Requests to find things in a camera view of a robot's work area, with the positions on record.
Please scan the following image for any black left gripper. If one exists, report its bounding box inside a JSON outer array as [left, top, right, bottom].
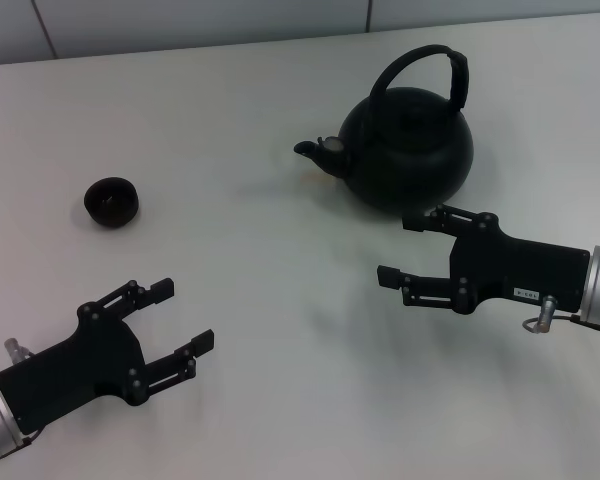
[[0, 277, 216, 436]]

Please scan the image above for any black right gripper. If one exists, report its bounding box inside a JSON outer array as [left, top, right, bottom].
[[376, 205, 592, 316]]

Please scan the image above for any black round teapot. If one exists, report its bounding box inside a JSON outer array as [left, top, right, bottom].
[[293, 43, 475, 217]]

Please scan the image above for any small black teacup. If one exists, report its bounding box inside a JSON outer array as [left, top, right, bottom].
[[83, 176, 140, 229]]

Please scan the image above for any right gripper cable with plugs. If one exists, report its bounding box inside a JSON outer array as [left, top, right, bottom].
[[522, 295, 589, 334]]

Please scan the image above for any gripper cable with plugs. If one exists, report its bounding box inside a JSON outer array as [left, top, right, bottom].
[[3, 338, 36, 364], [522, 295, 589, 334]]

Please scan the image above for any left gripper cable with plugs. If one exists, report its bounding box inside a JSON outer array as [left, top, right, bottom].
[[3, 338, 36, 364]]

